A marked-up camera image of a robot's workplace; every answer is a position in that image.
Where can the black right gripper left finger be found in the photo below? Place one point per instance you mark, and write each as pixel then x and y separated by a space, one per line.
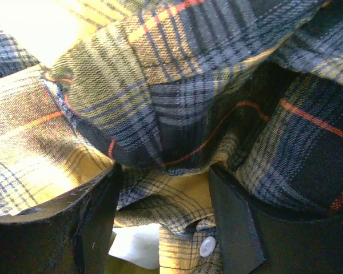
pixel 68 234

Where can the white shirt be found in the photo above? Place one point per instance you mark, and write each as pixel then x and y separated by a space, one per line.
pixel 138 245

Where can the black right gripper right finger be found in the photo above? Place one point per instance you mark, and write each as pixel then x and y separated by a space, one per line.
pixel 256 237

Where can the yellow black plaid shirt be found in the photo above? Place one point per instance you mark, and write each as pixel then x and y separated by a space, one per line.
pixel 167 89

